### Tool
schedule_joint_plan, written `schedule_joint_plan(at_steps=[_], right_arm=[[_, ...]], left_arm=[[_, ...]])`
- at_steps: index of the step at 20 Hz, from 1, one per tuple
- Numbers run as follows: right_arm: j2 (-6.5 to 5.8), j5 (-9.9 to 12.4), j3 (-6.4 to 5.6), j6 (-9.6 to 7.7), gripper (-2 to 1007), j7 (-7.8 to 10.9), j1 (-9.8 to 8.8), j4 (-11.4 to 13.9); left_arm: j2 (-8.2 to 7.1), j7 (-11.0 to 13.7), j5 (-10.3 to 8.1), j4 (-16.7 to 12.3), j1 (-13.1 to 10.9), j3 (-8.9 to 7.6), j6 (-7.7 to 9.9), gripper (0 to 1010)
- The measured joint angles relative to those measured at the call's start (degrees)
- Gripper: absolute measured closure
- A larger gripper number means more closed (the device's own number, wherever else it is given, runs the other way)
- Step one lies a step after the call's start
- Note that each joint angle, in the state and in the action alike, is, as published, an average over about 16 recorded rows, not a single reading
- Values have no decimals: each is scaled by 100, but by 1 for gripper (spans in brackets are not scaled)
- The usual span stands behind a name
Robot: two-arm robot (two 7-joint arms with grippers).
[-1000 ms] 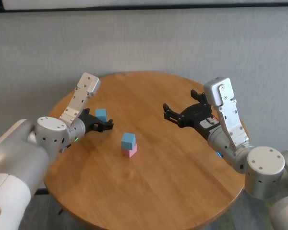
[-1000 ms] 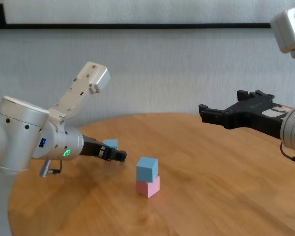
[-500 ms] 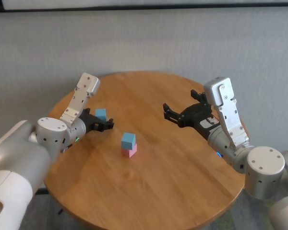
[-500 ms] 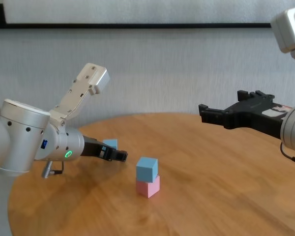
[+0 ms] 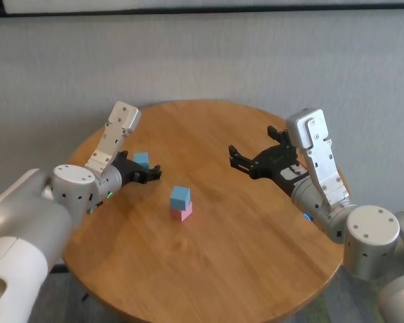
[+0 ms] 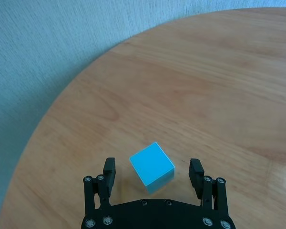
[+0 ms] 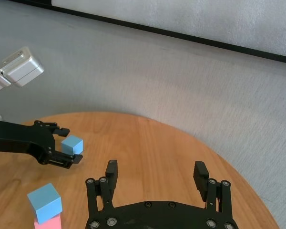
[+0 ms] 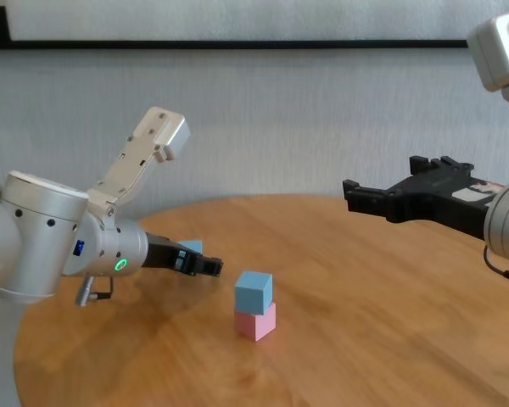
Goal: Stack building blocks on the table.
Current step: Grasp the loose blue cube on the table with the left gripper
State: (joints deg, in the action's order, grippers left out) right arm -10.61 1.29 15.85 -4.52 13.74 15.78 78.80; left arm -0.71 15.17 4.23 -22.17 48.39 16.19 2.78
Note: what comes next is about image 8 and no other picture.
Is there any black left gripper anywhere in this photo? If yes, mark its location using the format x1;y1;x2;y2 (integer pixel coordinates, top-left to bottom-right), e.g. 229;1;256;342
140;231;225;279

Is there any grey left arm cable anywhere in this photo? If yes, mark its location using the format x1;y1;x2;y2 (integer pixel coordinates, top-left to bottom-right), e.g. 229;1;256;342
75;274;115;307

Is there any pink cube block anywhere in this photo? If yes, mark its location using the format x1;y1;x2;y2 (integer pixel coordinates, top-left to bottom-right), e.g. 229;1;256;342
233;301;277;343

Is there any white foam wall panel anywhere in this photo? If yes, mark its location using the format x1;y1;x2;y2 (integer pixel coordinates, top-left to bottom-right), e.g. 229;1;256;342
6;0;509;42

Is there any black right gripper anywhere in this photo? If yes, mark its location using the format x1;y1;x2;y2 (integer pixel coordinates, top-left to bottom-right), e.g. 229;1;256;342
342;155;501;243

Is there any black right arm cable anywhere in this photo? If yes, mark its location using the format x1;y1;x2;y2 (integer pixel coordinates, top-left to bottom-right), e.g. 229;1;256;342
482;244;509;288

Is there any blue cube block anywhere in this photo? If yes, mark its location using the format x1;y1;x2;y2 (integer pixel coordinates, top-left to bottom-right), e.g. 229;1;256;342
234;270;274;316
176;239;205;256

